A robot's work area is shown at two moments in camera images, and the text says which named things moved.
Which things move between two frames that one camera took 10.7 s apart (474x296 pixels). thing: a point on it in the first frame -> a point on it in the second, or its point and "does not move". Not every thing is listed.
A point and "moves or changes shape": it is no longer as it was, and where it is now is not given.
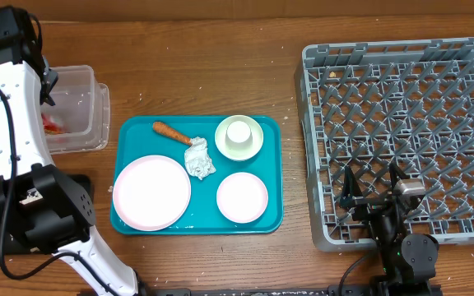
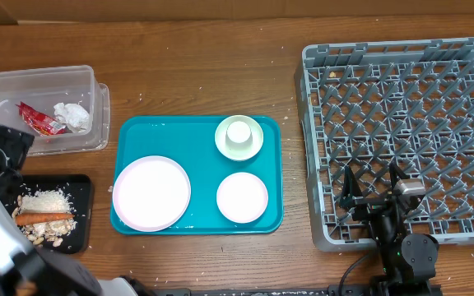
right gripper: [350, 196] does not move
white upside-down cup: [239, 134] does not move
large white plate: [151, 193] does not move
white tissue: [197, 162] -> [74, 116]
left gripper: [53, 74] -> [14, 143]
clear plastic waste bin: [77, 99] does not move
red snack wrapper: [51, 128] does not move
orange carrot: [162, 128] moves or changes shape
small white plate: [242, 197] does not move
